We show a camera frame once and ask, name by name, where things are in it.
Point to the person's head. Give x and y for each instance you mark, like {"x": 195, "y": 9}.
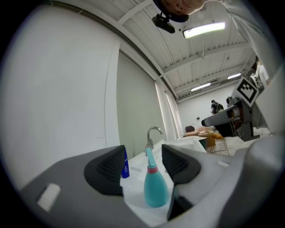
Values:
{"x": 178, "y": 7}

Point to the wooden table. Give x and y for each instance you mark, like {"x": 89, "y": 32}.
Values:
{"x": 200, "y": 133}

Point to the brown chair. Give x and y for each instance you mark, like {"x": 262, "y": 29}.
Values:
{"x": 189, "y": 128}

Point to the yellow metal chair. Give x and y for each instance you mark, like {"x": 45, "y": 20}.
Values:
{"x": 214, "y": 139}

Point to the teal spray bottle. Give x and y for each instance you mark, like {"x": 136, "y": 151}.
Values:
{"x": 155, "y": 189}

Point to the blue bottle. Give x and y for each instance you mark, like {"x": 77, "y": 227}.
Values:
{"x": 125, "y": 171}

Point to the black head camera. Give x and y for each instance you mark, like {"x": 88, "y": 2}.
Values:
{"x": 164, "y": 23}

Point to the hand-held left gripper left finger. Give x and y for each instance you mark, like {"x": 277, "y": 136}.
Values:
{"x": 66, "y": 178}

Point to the long ceiling light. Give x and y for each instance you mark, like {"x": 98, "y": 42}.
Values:
{"x": 234, "y": 76}
{"x": 200, "y": 87}
{"x": 203, "y": 29}

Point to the person's white shirt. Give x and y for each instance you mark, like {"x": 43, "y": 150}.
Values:
{"x": 256, "y": 33}

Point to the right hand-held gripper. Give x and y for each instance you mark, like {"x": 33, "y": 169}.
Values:
{"x": 246, "y": 120}

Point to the white curtain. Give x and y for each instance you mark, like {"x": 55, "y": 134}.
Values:
{"x": 168, "y": 111}

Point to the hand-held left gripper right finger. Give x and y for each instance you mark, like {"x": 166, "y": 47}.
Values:
{"x": 200, "y": 178}

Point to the white sink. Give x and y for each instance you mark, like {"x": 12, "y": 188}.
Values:
{"x": 138, "y": 193}

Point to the chrome faucet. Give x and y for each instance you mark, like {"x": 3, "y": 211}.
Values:
{"x": 151, "y": 131}

